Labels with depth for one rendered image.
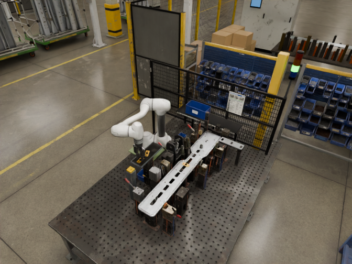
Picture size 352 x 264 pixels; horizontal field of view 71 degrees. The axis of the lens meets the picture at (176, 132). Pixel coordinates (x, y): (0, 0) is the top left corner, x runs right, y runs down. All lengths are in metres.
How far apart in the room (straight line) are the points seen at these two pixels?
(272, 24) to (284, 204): 6.26
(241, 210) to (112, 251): 1.32
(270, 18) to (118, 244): 7.86
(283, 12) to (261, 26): 0.74
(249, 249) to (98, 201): 1.86
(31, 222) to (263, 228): 2.98
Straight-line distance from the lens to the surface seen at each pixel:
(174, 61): 4.72
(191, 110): 3.32
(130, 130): 2.22
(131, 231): 2.58
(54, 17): 10.16
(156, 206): 2.34
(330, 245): 3.82
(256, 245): 3.43
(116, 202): 2.79
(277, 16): 8.85
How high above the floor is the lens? 2.90
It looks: 38 degrees down
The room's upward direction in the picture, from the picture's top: 2 degrees clockwise
